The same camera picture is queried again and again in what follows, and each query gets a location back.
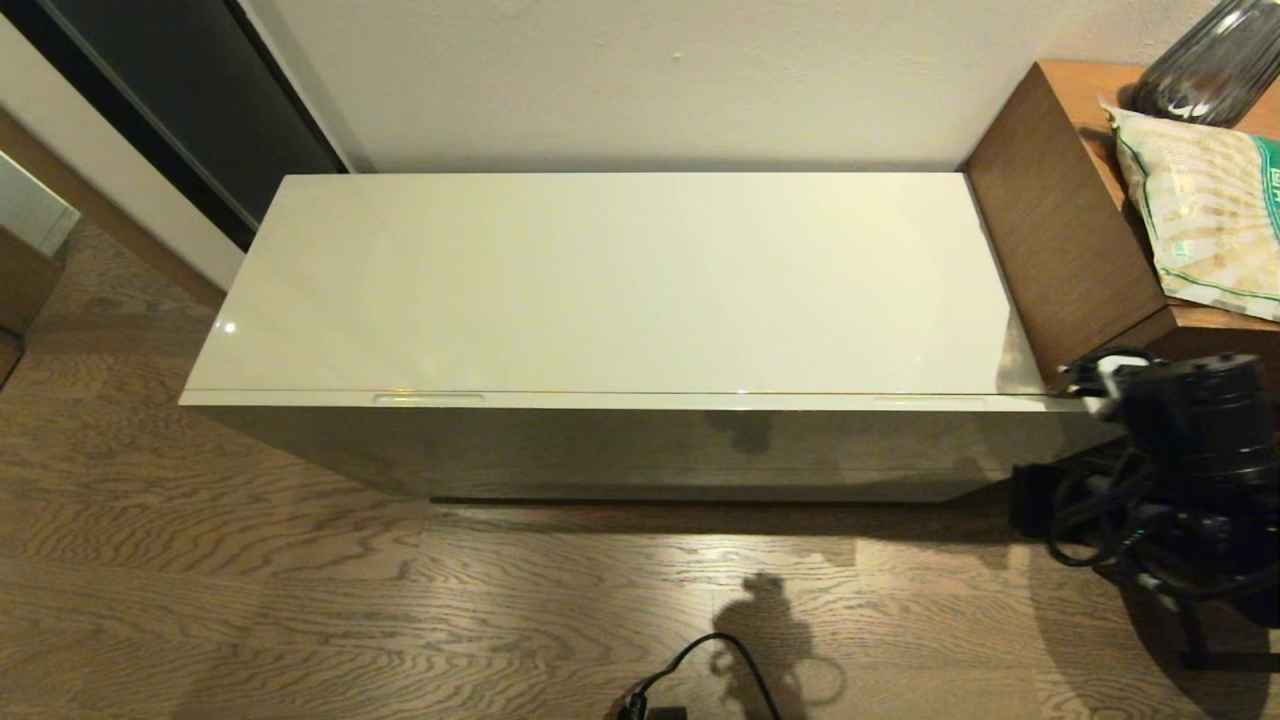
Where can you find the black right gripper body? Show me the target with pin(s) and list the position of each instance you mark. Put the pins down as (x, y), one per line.
(1045, 500)

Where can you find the black stand legs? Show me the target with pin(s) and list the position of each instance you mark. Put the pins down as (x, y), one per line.
(1200, 640)

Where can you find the brown wooden side table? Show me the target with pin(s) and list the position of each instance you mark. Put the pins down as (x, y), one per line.
(1070, 230)

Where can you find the white green plastic packet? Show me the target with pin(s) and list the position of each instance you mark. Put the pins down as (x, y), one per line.
(1210, 210)

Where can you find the ribbed glass vase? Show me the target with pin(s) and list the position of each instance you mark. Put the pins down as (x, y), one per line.
(1215, 70)

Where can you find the grey glossy low cabinet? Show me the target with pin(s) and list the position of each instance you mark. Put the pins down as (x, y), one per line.
(600, 280)

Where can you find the dark door panel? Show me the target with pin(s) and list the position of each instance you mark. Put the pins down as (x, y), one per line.
(200, 90)

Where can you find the white door frame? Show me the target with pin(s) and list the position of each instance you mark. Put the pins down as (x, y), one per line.
(100, 150)

